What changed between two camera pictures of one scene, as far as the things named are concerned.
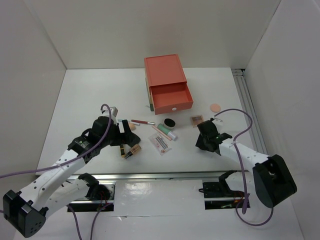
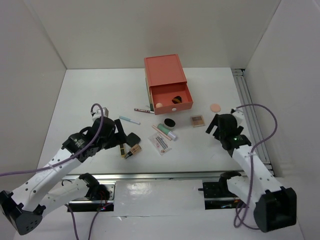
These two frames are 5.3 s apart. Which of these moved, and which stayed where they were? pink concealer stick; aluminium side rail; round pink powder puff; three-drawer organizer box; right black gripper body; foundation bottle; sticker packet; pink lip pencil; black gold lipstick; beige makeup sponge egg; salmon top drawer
Moved: right black gripper body; pink lip pencil; beige makeup sponge egg
Stayed: aluminium side rail; three-drawer organizer box; pink concealer stick; foundation bottle; black gold lipstick; salmon top drawer; sticker packet; round pink powder puff
